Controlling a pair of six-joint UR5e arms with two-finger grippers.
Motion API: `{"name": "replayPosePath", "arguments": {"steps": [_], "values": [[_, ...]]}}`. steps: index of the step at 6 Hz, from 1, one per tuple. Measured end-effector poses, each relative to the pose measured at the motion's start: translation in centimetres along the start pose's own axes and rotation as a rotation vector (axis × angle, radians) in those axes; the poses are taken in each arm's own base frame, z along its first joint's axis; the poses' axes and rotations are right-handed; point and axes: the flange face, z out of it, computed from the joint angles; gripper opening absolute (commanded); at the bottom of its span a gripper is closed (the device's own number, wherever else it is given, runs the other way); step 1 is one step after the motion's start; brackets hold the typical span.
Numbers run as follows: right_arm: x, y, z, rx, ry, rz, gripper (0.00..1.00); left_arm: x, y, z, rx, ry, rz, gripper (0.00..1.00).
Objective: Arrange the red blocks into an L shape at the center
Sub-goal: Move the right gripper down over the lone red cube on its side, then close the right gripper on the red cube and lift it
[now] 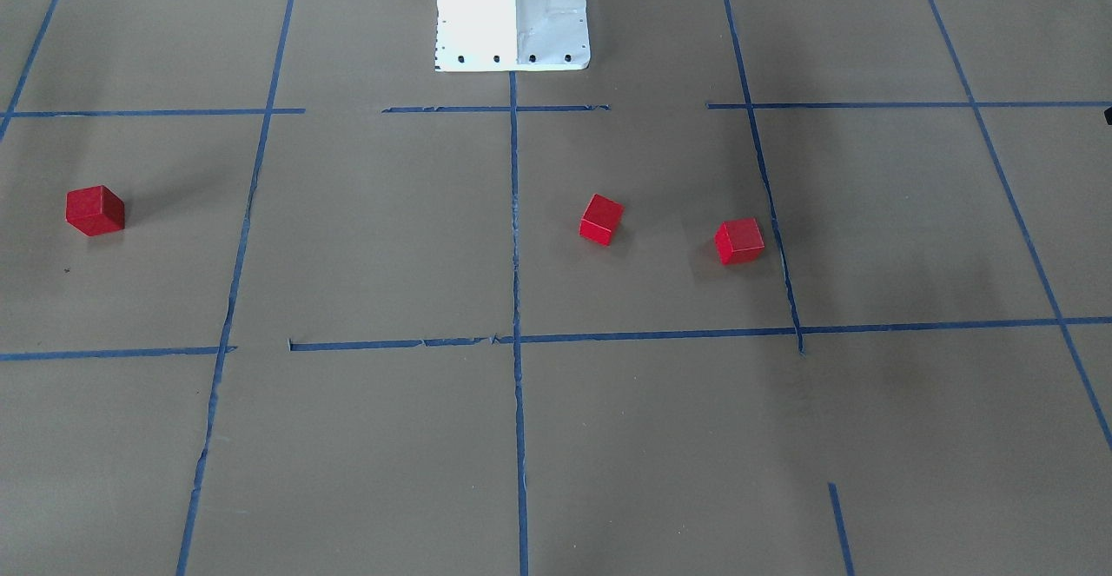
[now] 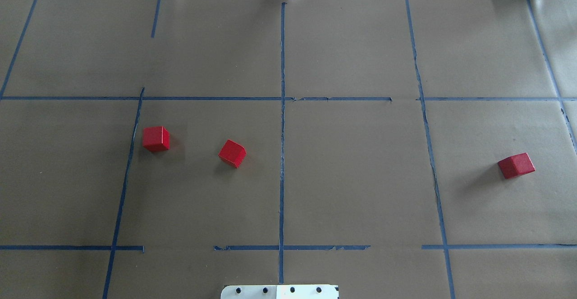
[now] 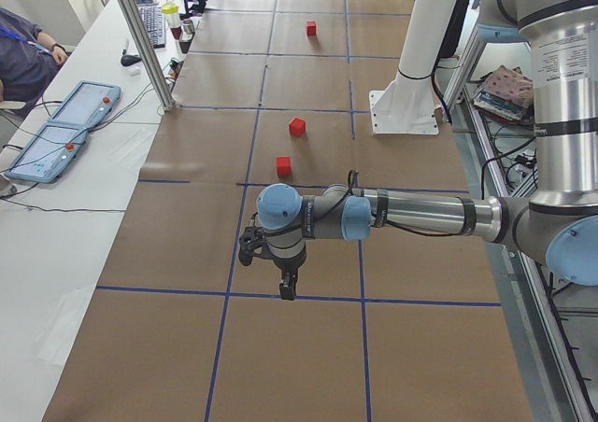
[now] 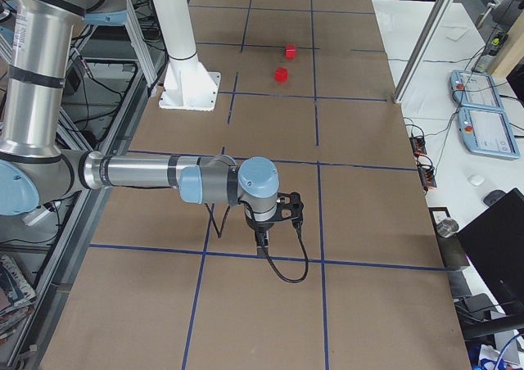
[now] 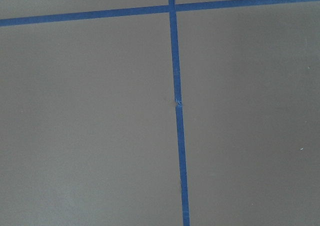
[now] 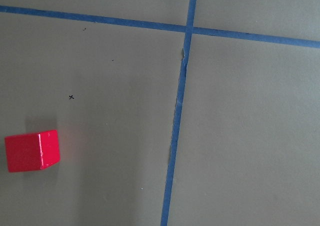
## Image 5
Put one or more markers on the blue tape grid lines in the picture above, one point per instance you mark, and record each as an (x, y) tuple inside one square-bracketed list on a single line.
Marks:
[(171, 8)]

